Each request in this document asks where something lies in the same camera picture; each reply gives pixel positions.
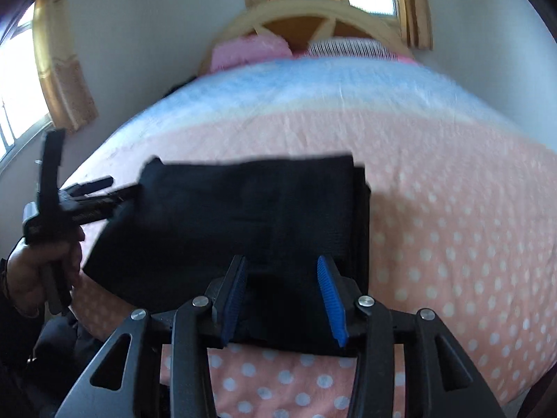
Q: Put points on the pink pillow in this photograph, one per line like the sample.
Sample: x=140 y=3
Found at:
x=243 y=50

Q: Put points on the person's dark clothing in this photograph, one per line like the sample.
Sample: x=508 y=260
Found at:
x=52 y=348

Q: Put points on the black pants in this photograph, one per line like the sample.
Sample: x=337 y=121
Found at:
x=261 y=209

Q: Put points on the barred side window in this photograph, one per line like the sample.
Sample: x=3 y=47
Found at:
x=17 y=87

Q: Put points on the pink polka dot bedspread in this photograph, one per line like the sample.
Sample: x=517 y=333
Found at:
x=435 y=183

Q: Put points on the narrow golden curtain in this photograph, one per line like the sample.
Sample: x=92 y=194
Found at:
x=415 y=8

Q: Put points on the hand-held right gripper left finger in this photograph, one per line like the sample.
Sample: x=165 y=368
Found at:
x=233 y=300

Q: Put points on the golden patterned side curtain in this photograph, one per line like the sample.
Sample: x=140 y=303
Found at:
x=61 y=74

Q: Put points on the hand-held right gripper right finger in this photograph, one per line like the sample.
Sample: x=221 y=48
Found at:
x=330 y=300

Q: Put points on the striped pillow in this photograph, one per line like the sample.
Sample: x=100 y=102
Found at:
x=348 y=47

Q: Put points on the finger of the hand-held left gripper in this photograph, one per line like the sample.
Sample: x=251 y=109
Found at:
x=113 y=198
x=93 y=183

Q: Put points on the wooden headboard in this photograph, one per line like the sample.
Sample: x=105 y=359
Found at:
x=296 y=26

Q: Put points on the person's left hand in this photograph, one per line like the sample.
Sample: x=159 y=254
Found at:
x=26 y=274

